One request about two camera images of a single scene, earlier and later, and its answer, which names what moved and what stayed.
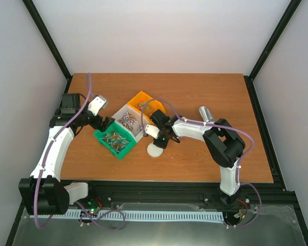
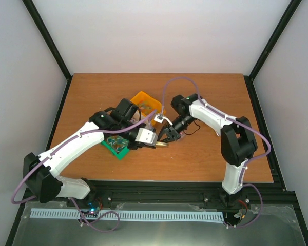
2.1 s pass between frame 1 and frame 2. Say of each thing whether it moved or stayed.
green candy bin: stayed
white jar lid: moved
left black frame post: stayed
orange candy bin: stayed
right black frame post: stayed
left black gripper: moved
